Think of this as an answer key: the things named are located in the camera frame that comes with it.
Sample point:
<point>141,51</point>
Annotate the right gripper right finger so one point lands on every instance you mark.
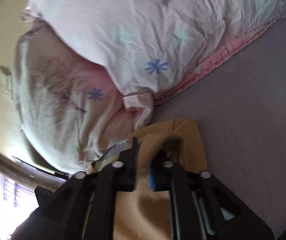
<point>201,206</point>

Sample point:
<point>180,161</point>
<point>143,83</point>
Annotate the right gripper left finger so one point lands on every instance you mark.
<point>84,206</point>

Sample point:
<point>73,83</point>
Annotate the tan garment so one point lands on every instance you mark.
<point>145,212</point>

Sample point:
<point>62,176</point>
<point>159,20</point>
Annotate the window with curtain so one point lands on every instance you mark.
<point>18,181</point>

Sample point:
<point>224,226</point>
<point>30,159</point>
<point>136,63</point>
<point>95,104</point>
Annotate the tree print pillow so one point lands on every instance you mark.
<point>70,110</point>

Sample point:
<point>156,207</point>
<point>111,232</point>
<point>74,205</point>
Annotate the lavender bed sheet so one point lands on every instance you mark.
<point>241,112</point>

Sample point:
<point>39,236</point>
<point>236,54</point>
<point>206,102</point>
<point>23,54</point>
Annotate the pink floral pillow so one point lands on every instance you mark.
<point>156,46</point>

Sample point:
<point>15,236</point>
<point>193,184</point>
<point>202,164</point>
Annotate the white wall switch plate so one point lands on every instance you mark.
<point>6,83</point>

